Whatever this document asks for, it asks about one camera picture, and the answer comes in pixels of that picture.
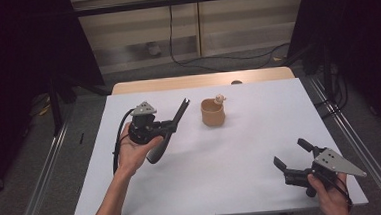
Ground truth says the tan cup with figurine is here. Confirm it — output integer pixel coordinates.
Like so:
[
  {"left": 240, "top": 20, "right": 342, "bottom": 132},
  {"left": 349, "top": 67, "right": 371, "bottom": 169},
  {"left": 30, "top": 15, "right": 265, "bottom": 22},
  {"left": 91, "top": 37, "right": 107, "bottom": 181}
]
[{"left": 199, "top": 93, "right": 230, "bottom": 129}]

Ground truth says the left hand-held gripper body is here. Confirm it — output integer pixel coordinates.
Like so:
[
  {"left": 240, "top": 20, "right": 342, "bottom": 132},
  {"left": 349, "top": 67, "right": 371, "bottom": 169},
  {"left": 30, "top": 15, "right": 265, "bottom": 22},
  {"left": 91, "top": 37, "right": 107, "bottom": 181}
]
[{"left": 125, "top": 99, "right": 169, "bottom": 146}]

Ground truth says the black kitchen knife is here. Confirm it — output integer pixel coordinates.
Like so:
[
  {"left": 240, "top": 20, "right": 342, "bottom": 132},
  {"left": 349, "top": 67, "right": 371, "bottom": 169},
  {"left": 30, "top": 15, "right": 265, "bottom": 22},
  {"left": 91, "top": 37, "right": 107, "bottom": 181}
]
[{"left": 142, "top": 97, "right": 195, "bottom": 165}]

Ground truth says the grey round wall object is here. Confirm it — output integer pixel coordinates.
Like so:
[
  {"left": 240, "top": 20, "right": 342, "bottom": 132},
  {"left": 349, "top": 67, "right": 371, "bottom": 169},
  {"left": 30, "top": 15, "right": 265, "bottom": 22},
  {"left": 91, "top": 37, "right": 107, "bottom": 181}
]
[{"left": 145, "top": 40, "right": 163, "bottom": 57}]

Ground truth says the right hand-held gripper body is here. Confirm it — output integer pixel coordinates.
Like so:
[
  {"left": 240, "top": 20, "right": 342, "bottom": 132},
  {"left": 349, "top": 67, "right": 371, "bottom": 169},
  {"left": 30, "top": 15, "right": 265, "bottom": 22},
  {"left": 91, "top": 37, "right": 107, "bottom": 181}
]
[{"left": 282, "top": 145, "right": 369, "bottom": 200}]

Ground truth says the black wall cable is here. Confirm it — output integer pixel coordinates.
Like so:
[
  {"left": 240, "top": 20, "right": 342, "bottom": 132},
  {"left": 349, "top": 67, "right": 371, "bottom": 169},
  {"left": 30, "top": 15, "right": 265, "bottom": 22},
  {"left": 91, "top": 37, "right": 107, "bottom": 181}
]
[{"left": 165, "top": 0, "right": 292, "bottom": 76}]

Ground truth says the person's right hand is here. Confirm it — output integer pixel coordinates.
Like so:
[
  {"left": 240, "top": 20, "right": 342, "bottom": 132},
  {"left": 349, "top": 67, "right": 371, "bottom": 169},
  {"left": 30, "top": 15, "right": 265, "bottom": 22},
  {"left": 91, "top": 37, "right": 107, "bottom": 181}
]
[{"left": 306, "top": 171, "right": 353, "bottom": 215}]

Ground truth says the aluminium floor rail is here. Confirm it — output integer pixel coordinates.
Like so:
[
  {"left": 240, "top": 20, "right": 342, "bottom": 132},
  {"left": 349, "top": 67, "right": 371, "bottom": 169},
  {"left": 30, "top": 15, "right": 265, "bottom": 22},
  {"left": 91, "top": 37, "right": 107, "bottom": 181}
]
[
  {"left": 6, "top": 117, "right": 77, "bottom": 215},
  {"left": 308, "top": 71, "right": 381, "bottom": 215}
]

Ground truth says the wooden table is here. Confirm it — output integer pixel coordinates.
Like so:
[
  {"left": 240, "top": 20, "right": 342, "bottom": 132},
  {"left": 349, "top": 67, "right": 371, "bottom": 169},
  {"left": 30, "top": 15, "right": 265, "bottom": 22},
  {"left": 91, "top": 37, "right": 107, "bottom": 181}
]
[{"left": 110, "top": 65, "right": 296, "bottom": 96}]

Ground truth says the yellow floor cable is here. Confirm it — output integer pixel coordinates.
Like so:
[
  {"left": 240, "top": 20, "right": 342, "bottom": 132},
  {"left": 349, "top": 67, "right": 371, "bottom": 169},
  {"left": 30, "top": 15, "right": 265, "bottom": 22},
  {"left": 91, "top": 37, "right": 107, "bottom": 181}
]
[{"left": 30, "top": 95, "right": 53, "bottom": 118}]

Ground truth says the white table board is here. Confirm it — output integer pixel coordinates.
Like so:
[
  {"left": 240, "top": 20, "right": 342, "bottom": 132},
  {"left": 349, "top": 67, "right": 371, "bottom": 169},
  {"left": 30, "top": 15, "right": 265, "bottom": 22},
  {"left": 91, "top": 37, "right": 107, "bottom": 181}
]
[{"left": 63, "top": 73, "right": 370, "bottom": 215}]

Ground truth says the right hand-held gripper cable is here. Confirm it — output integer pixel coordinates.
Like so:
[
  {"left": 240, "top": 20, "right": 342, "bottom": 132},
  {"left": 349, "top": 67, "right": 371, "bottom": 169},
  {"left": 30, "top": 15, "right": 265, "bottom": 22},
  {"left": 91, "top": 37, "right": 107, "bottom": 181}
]
[{"left": 321, "top": 172, "right": 354, "bottom": 214}]

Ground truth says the hand-held gripper cable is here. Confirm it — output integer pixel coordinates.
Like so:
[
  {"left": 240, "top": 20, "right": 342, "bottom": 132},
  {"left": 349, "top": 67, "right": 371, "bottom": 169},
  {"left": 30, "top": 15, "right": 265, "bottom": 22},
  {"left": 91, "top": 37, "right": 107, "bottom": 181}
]
[
  {"left": 108, "top": 107, "right": 140, "bottom": 175},
  {"left": 321, "top": 172, "right": 354, "bottom": 214}
]

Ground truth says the black metal stand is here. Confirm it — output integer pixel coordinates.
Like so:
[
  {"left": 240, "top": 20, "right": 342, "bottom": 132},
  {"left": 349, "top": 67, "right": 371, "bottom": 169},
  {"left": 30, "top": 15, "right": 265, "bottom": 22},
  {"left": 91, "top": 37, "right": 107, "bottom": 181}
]
[{"left": 47, "top": 69, "right": 115, "bottom": 137}]

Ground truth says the black curtain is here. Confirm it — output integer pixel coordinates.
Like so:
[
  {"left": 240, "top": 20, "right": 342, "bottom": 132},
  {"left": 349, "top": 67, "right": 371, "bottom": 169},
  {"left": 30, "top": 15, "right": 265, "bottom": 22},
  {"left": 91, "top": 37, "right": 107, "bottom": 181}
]
[
  {"left": 283, "top": 0, "right": 381, "bottom": 146},
  {"left": 0, "top": 0, "right": 113, "bottom": 197}
]

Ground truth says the left hand-held gripper cable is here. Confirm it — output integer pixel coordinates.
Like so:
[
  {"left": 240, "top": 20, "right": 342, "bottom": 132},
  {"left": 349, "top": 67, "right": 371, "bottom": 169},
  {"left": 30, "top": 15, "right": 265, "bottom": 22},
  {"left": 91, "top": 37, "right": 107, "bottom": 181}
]
[{"left": 108, "top": 107, "right": 140, "bottom": 175}]

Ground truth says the bundle of black floor cables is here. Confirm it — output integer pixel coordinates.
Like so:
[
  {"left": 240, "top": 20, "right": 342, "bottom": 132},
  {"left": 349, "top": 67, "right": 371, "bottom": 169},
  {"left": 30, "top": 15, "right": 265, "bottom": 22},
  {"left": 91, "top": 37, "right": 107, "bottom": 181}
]
[{"left": 311, "top": 61, "right": 351, "bottom": 120}]

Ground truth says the person's left hand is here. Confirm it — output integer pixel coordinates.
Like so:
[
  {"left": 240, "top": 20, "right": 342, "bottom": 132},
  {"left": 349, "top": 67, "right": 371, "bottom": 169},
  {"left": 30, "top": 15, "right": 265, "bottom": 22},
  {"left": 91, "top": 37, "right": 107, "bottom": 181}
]
[{"left": 115, "top": 130, "right": 167, "bottom": 178}]

